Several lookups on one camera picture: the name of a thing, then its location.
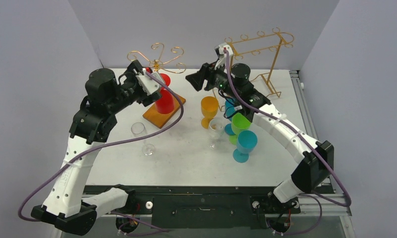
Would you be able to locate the blue plastic goblet front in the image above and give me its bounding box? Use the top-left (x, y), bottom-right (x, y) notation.
top-left (233, 130), bottom-right (258, 163)

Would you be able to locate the small clear wine glass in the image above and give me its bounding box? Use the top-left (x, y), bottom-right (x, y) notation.
top-left (208, 118), bottom-right (224, 149)

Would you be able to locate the gold spiral rack wooden base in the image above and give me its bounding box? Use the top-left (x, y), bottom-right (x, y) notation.
top-left (127, 43), bottom-right (188, 129)

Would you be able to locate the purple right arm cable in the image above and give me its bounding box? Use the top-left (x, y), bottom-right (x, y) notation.
top-left (223, 47), bottom-right (352, 237)

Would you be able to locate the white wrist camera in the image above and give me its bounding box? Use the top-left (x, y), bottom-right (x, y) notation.
top-left (215, 43), bottom-right (234, 69)
top-left (136, 71), bottom-right (166, 96)

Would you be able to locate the blue plastic goblet rear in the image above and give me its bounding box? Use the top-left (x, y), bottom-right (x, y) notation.
top-left (224, 99), bottom-right (236, 135)

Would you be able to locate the clear champagne flute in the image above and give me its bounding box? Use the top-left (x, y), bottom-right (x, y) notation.
top-left (130, 122), bottom-right (155, 156)

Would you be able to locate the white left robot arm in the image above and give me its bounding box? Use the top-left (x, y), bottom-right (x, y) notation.
top-left (31, 60), bottom-right (165, 236)

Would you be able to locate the red plastic goblet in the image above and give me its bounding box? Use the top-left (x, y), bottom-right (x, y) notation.
top-left (146, 68), bottom-right (174, 114)

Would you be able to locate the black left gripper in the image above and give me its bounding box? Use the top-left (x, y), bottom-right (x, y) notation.
top-left (107, 62), bottom-right (161, 114)

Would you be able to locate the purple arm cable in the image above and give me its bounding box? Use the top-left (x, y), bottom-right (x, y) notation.
top-left (17, 71), bottom-right (185, 237)
top-left (223, 47), bottom-right (352, 237)

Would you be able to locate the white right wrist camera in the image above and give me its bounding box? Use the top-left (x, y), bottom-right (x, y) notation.
top-left (215, 43), bottom-right (234, 69)

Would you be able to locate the green plastic goblet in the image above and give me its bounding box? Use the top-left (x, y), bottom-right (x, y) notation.
top-left (229, 113), bottom-right (251, 145)

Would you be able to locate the blue plastic goblet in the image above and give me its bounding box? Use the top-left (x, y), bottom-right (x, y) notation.
top-left (224, 99), bottom-right (236, 135)
top-left (233, 130), bottom-right (258, 163)

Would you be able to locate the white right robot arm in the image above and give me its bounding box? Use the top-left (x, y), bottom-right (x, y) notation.
top-left (185, 63), bottom-right (334, 212)

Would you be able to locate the orange plastic goblet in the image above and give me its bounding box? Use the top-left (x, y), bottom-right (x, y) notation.
top-left (201, 96), bottom-right (219, 129)

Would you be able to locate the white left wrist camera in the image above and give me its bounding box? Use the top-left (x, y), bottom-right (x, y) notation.
top-left (136, 71), bottom-right (166, 96)

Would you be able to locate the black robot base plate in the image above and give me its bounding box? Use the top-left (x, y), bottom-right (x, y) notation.
top-left (117, 186), bottom-right (300, 229)

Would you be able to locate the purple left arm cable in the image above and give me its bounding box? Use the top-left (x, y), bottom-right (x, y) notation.
top-left (17, 71), bottom-right (185, 237)

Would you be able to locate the gold rectangular wire glass rack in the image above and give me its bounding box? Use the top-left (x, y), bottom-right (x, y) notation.
top-left (224, 27), bottom-right (295, 98)

